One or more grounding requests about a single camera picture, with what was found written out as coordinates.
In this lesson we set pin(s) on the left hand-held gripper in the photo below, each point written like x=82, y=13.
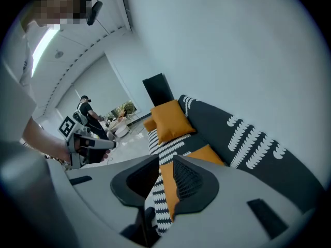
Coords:
x=66, y=128

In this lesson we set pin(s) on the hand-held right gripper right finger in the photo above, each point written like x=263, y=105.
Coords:
x=232, y=190

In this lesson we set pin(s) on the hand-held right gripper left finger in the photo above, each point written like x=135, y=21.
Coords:
x=98, y=198

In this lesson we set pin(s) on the orange cushion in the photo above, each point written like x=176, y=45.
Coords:
x=207, y=155
x=170, y=120

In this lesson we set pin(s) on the person's left forearm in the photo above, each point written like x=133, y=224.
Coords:
x=44, y=138

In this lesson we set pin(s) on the round white coffee table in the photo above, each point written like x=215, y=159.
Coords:
x=122, y=132

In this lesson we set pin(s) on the black white patterned sofa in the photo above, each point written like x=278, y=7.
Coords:
x=219, y=133

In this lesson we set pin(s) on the black cabinet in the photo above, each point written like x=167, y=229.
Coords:
x=157, y=89

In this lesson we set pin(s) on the person's white shirt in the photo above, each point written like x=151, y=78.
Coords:
x=13, y=99

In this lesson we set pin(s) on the round ceiling detector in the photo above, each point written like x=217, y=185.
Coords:
x=59, y=54

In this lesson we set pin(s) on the ceiling light strip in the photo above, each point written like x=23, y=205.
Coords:
x=42, y=50

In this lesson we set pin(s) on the head-worn black camera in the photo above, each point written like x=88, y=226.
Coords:
x=94, y=13

